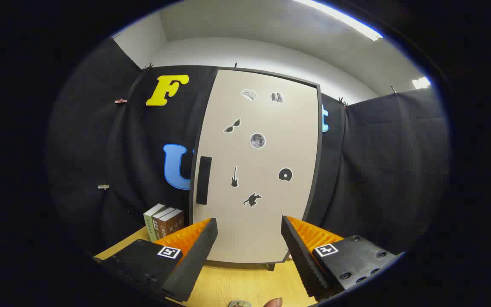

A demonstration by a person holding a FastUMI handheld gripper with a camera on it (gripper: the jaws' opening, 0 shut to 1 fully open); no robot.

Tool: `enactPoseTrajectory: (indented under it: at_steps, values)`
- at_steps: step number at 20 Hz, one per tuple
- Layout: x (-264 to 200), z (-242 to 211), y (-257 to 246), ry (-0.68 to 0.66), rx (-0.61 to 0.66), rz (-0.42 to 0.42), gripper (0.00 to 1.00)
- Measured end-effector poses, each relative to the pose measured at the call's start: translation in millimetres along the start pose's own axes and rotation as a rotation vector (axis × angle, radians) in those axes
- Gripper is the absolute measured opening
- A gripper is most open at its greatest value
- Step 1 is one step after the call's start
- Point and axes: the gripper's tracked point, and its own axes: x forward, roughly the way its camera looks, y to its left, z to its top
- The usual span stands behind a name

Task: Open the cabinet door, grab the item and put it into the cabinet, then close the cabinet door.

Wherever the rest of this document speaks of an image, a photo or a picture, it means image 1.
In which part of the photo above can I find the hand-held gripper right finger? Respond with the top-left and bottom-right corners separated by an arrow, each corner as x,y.
280,215 -> 404,302

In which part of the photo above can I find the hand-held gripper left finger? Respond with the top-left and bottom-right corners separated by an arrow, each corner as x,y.
93,218 -> 219,303

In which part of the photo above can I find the beige cabinet door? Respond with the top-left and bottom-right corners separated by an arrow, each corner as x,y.
190,69 -> 319,264

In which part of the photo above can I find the black door handle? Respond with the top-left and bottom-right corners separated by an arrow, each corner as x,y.
196,156 -> 213,206

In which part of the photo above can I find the green book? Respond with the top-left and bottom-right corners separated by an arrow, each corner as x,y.
144,203 -> 166,243

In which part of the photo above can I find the dark grey cabinet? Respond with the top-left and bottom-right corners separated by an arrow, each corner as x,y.
188,66 -> 323,272

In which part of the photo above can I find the black backdrop cloth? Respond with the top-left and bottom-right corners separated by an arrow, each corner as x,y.
47,38 -> 451,261

